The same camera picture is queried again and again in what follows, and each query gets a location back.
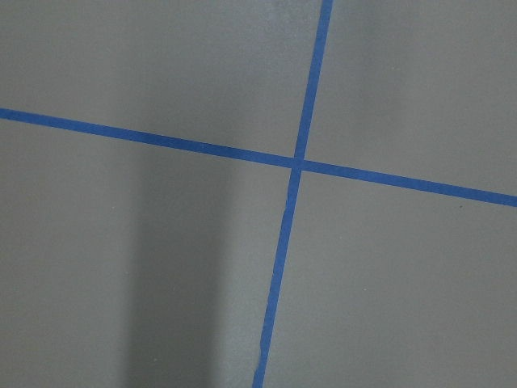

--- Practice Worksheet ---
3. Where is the blue tape line crosswise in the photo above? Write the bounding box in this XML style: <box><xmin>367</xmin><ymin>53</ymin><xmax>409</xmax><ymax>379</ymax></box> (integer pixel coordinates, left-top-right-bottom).
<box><xmin>1</xmin><ymin>108</ymin><xmax>516</xmax><ymax>207</ymax></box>

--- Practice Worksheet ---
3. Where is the blue tape line lengthwise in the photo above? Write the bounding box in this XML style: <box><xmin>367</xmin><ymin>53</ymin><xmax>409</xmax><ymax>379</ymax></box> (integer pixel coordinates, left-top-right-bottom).
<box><xmin>251</xmin><ymin>0</ymin><xmax>334</xmax><ymax>388</ymax></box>

